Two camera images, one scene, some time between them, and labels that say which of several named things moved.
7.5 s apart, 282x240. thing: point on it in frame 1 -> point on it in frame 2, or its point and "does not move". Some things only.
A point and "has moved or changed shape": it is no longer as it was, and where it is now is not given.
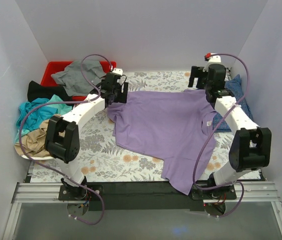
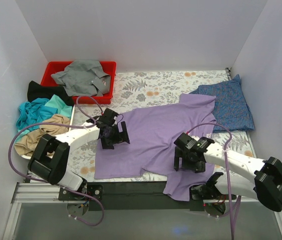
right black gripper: x=196 y=75 -> x=189 y=163
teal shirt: x=41 y=113 does not move
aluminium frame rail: x=256 y=192 does not move
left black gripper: x=122 y=92 -> x=119 y=136
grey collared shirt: x=73 y=78 does not move
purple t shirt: x=174 y=126 has moved or changed shape
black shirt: x=36 y=90 does not move
